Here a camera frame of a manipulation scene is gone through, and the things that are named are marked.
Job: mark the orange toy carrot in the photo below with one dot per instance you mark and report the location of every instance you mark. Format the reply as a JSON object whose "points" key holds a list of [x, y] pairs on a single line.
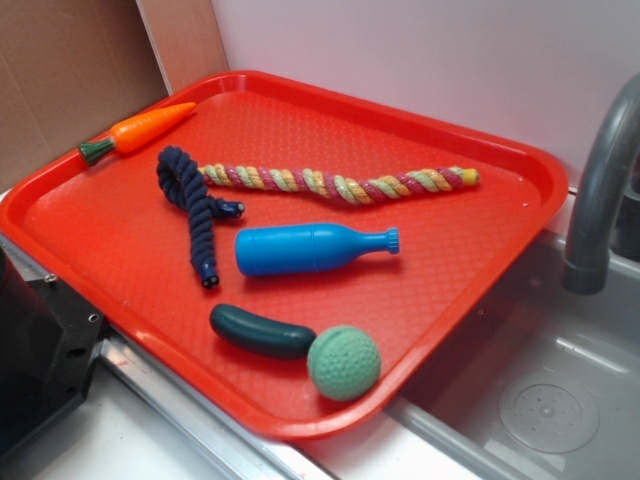
{"points": [[132, 133]]}

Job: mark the green dimpled ball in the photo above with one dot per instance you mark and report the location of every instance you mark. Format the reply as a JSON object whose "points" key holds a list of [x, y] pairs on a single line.
{"points": [[344, 363]]}

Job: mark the grey sink faucet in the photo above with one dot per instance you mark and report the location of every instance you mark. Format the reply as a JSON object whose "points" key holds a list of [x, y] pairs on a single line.
{"points": [[605, 216]]}

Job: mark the navy blue rope toy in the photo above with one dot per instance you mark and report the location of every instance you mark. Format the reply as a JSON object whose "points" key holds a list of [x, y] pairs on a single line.
{"points": [[183, 185]]}

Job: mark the blue toy bottle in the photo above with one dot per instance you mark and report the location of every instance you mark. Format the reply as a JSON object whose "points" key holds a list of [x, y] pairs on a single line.
{"points": [[307, 248]]}

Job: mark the multicolour braided rope toy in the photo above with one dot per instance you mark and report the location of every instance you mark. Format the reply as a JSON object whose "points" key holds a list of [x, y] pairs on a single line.
{"points": [[339, 188]]}

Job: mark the black box at left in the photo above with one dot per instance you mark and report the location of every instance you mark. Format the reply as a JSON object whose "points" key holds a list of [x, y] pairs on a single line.
{"points": [[50, 340]]}

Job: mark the dark green toy cucumber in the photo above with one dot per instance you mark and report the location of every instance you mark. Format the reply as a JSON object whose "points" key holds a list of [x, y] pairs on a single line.
{"points": [[260, 335]]}

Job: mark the brown cardboard panel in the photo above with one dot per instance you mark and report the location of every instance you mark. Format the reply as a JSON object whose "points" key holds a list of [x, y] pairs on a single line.
{"points": [[70, 69]]}

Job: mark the red plastic tray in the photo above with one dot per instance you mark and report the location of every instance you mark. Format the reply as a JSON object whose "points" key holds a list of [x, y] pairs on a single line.
{"points": [[109, 232]]}

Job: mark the grey toy sink basin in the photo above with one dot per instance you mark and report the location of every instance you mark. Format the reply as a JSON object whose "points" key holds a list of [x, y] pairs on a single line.
{"points": [[535, 383]]}

